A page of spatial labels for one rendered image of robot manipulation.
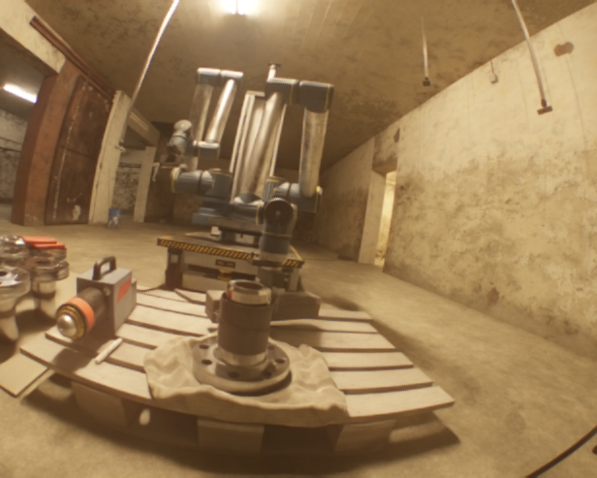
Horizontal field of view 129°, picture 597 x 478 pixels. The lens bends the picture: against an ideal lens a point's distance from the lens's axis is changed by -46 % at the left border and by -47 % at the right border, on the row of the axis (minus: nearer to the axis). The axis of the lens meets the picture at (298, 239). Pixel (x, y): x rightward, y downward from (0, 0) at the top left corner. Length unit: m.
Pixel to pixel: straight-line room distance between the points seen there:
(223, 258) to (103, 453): 1.33
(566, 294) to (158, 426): 2.55
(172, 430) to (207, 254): 1.22
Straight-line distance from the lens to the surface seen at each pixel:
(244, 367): 0.67
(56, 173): 5.17
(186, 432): 0.73
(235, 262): 1.68
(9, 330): 1.14
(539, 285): 2.59
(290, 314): 1.02
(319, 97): 1.45
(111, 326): 0.90
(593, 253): 2.40
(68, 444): 0.76
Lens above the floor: 0.55
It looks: 2 degrees down
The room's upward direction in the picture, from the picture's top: 9 degrees clockwise
